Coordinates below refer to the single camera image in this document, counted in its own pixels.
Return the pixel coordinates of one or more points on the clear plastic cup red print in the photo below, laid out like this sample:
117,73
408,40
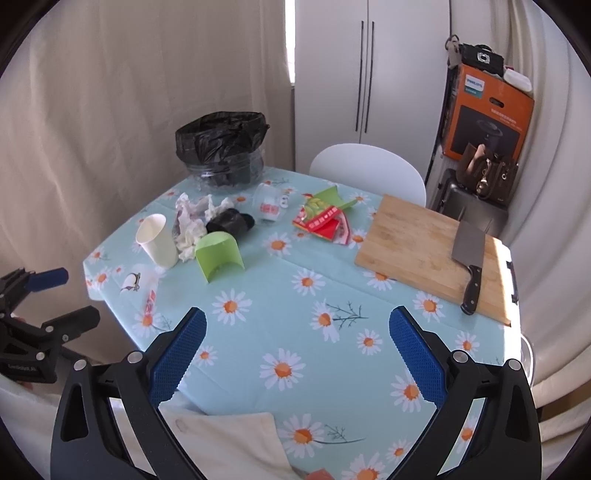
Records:
269,203

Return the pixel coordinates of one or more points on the frosted plastic cup cartoon print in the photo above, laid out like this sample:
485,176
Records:
142,280

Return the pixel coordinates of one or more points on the black camera bag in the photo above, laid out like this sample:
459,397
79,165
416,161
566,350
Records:
483,58

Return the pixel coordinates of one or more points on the white round chair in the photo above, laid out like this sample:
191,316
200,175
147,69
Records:
372,169

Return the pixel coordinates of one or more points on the clear trash bin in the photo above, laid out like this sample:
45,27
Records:
239,170

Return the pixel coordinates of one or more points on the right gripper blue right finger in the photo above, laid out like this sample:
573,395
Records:
422,363

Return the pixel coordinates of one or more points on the grey small bag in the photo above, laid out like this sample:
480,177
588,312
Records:
453,48

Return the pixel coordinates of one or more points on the white tissue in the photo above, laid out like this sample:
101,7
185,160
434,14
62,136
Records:
191,220

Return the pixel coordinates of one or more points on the beige curtain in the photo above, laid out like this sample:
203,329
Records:
90,104

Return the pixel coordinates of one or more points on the orange Philips box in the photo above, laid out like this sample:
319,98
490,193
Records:
484,109

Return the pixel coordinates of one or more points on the daisy print blue tablecloth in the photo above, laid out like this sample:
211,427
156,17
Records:
301,333

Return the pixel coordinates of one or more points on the steel cleaver black handle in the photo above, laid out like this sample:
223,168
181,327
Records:
468,250

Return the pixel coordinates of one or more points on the brown leather handbag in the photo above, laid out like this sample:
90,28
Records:
486,174

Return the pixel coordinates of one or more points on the white cloth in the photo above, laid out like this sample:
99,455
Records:
231,447

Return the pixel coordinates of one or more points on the green paper piece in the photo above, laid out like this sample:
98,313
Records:
331,197

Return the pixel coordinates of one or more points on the white small case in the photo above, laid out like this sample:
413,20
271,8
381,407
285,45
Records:
518,80

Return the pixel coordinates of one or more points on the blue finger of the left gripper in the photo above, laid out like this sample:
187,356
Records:
46,280
72,325

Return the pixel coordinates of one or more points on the black trash bag liner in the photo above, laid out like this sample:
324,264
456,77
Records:
215,137

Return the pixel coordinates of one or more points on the black suitcase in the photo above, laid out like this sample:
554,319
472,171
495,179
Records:
455,201

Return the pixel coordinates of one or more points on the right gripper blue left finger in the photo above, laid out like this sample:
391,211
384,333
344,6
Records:
171,353

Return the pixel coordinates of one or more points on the bamboo cutting board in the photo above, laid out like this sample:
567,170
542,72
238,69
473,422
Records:
413,245

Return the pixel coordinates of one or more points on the black wrapper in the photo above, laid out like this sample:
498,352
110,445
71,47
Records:
231,221

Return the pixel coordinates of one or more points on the red green snack bag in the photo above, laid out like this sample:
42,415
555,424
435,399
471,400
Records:
324,220

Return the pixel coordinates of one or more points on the white paper cup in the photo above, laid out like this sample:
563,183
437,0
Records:
156,240

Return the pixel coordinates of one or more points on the white cabinet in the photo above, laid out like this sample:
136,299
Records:
369,72

